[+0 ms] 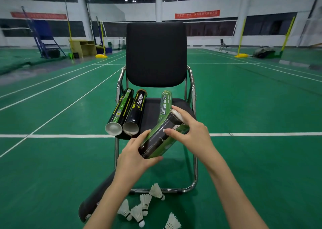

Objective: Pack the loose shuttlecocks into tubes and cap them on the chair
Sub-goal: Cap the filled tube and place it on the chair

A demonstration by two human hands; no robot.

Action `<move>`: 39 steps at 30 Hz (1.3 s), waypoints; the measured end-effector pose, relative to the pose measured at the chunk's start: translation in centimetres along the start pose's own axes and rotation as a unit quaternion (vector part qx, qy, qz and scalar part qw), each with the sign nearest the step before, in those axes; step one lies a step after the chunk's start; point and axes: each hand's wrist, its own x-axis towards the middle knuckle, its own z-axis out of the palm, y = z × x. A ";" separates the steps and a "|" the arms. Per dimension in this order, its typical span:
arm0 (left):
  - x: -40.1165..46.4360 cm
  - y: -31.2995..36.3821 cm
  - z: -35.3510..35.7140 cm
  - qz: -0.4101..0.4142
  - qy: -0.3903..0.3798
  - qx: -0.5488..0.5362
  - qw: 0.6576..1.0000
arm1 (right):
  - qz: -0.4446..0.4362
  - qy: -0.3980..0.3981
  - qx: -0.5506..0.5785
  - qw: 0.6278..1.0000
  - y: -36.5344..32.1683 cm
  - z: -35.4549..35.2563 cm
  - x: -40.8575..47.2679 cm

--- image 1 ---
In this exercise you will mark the small green plastic object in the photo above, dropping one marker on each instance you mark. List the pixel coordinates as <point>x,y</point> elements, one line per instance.
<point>71,56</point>

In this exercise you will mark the bright green glossy shuttlecock tube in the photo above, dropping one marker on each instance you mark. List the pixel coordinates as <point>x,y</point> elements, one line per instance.
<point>166,101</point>

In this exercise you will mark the thin yellow pole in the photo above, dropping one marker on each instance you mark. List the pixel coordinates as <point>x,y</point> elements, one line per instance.
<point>69,31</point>

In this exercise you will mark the red wall banner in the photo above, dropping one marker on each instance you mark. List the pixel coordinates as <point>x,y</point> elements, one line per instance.
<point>197,14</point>
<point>37,15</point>

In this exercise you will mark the single feather shuttlecock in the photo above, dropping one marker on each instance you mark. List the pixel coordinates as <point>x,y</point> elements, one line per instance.
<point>156,190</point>
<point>172,222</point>
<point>137,213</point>
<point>124,208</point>
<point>145,202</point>

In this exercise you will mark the black badminton net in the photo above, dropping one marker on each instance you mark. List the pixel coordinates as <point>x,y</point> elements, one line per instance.
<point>213,29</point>

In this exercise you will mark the person's right forearm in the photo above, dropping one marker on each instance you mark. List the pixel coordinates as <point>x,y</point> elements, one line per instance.
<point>234,198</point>

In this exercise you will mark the yellow net post with base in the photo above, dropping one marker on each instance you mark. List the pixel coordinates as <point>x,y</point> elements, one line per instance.
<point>101,56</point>
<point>241,55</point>

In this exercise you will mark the blue storage box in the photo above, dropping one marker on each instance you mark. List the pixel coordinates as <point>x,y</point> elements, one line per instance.
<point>108,50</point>

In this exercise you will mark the black green Hangyu tube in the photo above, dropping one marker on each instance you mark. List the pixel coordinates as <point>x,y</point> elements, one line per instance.
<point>137,105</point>

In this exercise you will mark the wooden shelf cabinet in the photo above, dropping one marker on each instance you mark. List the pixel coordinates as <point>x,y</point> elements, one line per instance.
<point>83,47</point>

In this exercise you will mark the person's right hand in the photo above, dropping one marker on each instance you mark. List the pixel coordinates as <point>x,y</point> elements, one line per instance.
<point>198,140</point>

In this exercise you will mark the black sports bag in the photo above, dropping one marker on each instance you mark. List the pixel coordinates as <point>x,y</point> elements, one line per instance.
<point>264,52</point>

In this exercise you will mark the black shuttlecock tube green stripe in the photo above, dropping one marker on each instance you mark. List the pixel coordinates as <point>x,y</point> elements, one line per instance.
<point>123,103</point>

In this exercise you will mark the dark green rolled net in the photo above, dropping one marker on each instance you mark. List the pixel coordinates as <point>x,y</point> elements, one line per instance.
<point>15,65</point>

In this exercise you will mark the yellow green net post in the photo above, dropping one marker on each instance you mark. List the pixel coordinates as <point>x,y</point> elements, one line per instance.
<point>286,37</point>

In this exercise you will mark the black chair with chrome frame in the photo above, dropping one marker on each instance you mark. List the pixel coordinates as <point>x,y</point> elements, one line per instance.
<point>156,55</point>

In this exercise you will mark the person's left hand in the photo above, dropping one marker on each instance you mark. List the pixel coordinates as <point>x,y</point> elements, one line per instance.
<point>130,163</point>

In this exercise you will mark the black floor stand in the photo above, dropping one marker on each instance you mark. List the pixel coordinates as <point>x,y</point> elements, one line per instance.
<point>222,44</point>

